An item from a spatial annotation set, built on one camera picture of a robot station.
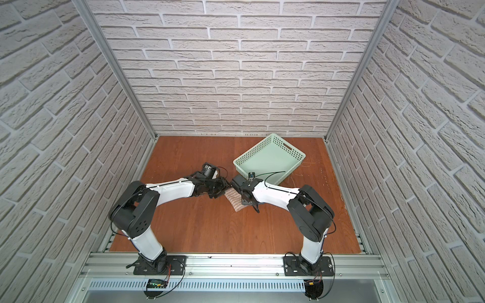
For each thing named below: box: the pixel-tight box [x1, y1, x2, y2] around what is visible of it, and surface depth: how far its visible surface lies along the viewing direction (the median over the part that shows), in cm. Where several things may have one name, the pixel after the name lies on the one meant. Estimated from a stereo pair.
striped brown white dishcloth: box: [224, 186, 249, 213], surface depth 91 cm
